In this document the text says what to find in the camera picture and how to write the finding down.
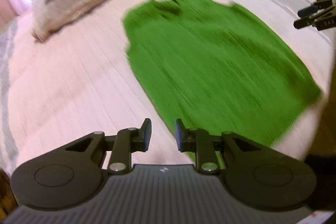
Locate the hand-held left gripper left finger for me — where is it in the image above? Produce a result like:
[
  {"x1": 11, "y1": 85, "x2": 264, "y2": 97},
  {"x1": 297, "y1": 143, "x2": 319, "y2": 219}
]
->
[{"x1": 64, "y1": 118, "x2": 153, "y2": 175}]

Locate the green knitted sweater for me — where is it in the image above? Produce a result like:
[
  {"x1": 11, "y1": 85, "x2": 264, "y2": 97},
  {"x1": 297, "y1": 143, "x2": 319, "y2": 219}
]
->
[{"x1": 121, "y1": 0, "x2": 323, "y2": 169}]

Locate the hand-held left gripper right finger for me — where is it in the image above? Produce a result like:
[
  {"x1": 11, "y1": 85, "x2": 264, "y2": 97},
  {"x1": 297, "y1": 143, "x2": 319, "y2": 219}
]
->
[{"x1": 175, "y1": 118, "x2": 263, "y2": 175}]

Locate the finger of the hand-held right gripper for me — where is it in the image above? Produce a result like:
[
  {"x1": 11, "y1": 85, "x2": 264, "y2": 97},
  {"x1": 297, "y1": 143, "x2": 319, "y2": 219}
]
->
[
  {"x1": 293, "y1": 9, "x2": 336, "y2": 31},
  {"x1": 297, "y1": 0, "x2": 336, "y2": 18}
]

